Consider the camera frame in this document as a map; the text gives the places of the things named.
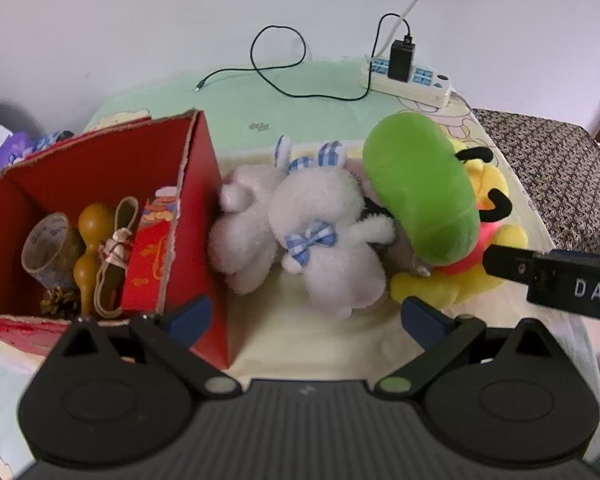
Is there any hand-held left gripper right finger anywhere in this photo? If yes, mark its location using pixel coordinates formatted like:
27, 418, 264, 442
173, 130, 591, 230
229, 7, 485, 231
375, 296, 563, 397

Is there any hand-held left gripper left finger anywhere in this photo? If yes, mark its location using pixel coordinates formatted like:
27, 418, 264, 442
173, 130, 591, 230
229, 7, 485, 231
45, 296, 241, 397

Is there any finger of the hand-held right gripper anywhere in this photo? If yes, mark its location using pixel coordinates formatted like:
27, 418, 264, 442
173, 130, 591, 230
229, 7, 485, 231
483, 244, 548, 287

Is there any yellow tiger plush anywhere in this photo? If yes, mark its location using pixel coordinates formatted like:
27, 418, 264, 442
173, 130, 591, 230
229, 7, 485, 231
390, 144, 529, 309

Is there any pale pink plush toy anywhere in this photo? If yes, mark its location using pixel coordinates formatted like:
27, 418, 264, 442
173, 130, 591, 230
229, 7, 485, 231
209, 135, 293, 296

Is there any green plush toy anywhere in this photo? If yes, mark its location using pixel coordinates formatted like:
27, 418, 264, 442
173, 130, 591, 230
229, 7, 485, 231
362, 112, 482, 264

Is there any red cardboard box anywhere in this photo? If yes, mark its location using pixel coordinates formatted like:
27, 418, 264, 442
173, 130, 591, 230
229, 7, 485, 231
0, 109, 241, 370

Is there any white bunny plush blue bow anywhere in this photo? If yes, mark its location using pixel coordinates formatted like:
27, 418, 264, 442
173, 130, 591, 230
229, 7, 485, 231
269, 140, 397, 321

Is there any red gift packet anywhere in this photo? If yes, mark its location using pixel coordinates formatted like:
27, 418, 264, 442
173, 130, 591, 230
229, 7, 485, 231
121, 185, 182, 314

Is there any brown gourd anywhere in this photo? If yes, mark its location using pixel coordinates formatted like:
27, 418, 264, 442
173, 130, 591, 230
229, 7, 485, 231
74, 202, 117, 317

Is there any pine cone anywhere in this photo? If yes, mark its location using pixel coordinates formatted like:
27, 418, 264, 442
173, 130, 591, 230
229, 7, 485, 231
40, 285, 82, 319

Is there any clear tape roll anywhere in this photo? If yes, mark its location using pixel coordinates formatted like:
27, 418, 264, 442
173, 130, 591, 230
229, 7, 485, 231
21, 212, 84, 289

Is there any white power strip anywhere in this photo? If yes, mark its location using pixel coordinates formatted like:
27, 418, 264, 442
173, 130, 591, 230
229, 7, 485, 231
360, 55, 453, 109

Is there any black charger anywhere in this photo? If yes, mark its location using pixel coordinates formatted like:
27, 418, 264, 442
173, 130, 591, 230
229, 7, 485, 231
389, 35, 417, 83

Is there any printed bed sheet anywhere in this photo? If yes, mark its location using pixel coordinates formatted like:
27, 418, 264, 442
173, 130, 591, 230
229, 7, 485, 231
0, 56, 600, 480

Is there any purple tissue pack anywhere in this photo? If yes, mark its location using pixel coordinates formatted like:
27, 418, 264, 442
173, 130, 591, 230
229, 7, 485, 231
0, 122, 37, 182

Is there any black cable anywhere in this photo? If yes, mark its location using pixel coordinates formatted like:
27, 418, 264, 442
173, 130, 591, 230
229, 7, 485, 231
195, 10, 412, 102

